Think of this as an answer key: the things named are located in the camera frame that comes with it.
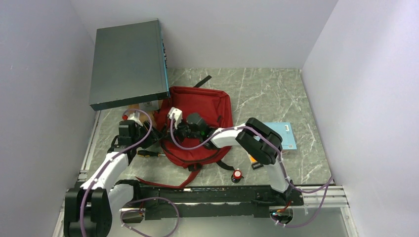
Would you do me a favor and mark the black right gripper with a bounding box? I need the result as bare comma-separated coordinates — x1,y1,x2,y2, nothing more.
164,118,201,146

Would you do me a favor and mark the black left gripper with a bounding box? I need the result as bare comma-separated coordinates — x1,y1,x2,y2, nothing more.
132,120,164,149

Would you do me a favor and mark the red backpack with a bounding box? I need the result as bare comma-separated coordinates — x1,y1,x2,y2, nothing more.
154,76,234,189

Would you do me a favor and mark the light blue book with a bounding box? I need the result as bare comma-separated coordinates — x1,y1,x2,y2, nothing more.
264,122,297,151

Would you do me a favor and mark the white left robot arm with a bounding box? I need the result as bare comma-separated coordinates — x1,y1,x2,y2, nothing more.
63,118,159,237

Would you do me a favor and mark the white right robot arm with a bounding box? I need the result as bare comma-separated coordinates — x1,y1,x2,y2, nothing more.
169,115,293,205

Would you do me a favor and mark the black yellow screwdriver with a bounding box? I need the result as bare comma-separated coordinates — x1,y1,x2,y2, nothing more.
137,150,166,157

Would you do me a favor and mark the wooden board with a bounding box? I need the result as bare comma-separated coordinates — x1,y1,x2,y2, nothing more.
126,100,163,126

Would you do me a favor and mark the dark grey box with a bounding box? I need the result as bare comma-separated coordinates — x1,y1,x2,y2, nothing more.
89,20,170,111

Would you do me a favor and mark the orange comic book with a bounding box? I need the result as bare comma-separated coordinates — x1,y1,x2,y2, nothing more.
249,154,257,163

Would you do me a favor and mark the orange highlighter marker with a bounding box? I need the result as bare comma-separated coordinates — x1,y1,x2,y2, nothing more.
251,162,263,170

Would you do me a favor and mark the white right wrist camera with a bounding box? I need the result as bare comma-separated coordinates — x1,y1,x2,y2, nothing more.
168,107,183,129

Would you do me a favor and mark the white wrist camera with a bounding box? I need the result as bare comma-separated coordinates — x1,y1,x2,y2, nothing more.
122,111,143,126
168,107,183,129

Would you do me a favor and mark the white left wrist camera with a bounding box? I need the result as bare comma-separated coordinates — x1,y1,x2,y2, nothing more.
122,111,143,126

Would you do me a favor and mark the metal post with base plate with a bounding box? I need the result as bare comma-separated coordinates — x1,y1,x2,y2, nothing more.
139,100,161,112

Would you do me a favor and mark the black mounting rail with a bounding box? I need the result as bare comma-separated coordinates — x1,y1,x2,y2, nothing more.
125,185,304,220

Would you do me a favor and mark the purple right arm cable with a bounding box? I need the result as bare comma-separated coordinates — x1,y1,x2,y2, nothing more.
169,118,334,229

